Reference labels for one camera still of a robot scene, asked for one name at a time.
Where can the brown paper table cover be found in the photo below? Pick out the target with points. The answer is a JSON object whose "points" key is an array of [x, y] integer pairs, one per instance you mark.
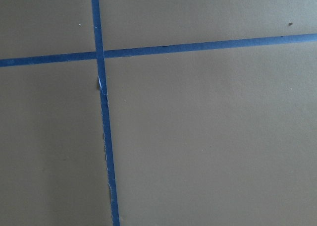
{"points": [[223, 137]]}

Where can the long blue tape strip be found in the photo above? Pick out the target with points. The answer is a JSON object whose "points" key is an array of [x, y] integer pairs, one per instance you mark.
{"points": [[105, 112]]}

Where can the crossing blue tape strip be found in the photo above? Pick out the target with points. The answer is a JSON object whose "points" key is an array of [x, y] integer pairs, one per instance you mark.
{"points": [[155, 50]]}

